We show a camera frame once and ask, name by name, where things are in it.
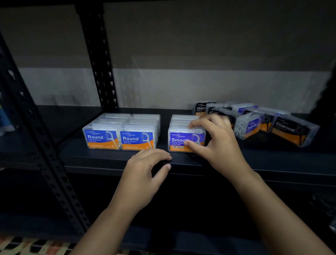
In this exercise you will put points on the group of floss boxes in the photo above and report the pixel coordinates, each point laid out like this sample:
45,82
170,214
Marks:
101,138

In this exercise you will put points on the person's right hand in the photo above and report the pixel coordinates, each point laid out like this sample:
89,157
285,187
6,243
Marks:
223,152

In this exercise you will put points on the row of blue white tubes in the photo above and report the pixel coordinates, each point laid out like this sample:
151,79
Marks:
4,120

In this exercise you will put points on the black label dental floss box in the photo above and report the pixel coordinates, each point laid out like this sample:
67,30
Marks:
199,108

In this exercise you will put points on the person's left hand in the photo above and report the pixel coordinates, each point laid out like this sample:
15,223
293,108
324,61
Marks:
136,186

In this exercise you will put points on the pack of clear plastic bottles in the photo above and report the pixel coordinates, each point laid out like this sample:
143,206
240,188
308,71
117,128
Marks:
325,202

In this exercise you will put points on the blue label dental floss box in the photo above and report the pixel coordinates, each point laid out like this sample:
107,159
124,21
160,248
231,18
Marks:
178,139

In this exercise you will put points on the dark metal shelf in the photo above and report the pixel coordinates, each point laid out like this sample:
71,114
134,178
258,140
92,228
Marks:
105,160

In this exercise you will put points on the person's right forearm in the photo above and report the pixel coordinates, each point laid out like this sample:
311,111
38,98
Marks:
278,220

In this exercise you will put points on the person's left forearm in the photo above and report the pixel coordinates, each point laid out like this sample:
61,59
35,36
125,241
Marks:
105,233

